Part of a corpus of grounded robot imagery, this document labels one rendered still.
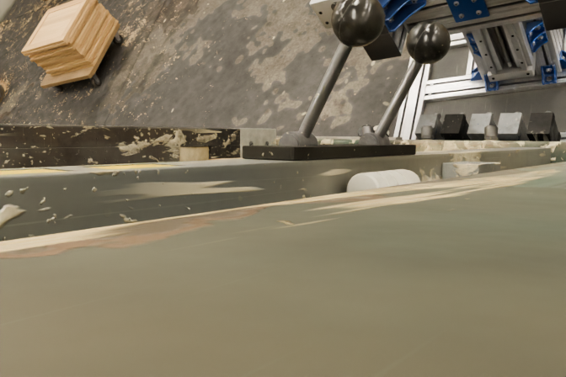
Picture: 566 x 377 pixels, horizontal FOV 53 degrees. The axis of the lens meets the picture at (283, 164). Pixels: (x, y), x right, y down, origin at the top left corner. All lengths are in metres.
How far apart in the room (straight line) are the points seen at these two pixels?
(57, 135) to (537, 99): 1.53
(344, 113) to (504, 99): 0.82
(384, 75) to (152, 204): 2.38
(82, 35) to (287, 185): 3.82
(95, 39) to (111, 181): 3.97
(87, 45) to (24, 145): 3.26
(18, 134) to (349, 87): 1.96
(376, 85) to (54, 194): 2.40
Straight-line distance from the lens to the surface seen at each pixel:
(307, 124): 0.43
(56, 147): 0.97
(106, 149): 1.02
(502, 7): 1.57
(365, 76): 2.69
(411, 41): 0.51
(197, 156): 1.15
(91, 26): 4.24
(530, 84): 2.05
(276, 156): 0.40
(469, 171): 0.61
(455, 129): 1.32
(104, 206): 0.29
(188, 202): 0.32
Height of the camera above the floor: 1.78
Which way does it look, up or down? 43 degrees down
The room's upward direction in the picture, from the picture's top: 44 degrees counter-clockwise
